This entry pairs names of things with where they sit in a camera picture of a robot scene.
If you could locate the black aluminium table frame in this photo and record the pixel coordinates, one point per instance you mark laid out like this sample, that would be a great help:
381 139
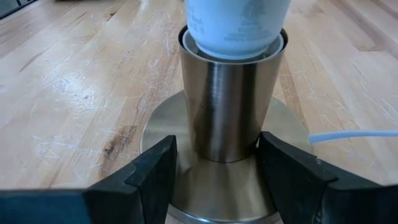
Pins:
9 6

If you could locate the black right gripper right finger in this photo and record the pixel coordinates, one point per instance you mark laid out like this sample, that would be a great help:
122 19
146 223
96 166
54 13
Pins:
311 193

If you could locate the white LED light bulb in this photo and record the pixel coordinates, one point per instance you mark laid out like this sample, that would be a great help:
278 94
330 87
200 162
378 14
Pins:
236 25

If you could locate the brass lamp socket base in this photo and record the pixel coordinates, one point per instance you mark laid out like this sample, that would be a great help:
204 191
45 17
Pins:
227 102

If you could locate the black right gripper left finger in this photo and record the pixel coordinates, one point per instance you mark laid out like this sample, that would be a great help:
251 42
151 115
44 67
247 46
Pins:
124 196

